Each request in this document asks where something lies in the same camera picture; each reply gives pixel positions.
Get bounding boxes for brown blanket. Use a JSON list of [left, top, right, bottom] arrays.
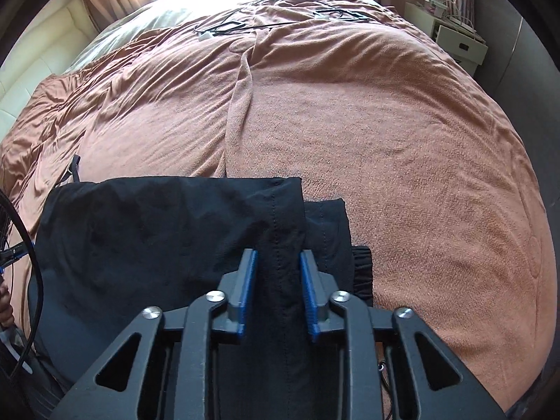
[[0, 0, 547, 420]]

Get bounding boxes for person's left hand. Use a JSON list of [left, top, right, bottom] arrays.
[[0, 279, 16, 330]]

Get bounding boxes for black pants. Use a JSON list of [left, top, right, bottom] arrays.
[[26, 176, 375, 420]]

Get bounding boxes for cream padded headboard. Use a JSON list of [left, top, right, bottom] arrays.
[[0, 0, 103, 141]]

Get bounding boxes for dark grey wardrobe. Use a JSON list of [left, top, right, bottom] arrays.
[[464, 0, 539, 110]]

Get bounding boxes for black cable on bed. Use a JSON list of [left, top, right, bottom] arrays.
[[192, 0, 381, 40]]

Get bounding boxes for beige bed sheet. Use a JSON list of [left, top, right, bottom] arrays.
[[70, 0, 364, 75]]

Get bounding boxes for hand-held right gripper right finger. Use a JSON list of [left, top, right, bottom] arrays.
[[299, 249, 508, 420]]

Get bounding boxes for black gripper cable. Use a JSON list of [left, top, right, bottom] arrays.
[[0, 190, 44, 379]]

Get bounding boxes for white nightstand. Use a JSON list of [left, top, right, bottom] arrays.
[[405, 1, 488, 75]]

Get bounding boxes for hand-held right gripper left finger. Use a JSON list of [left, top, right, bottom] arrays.
[[50, 248, 259, 420]]

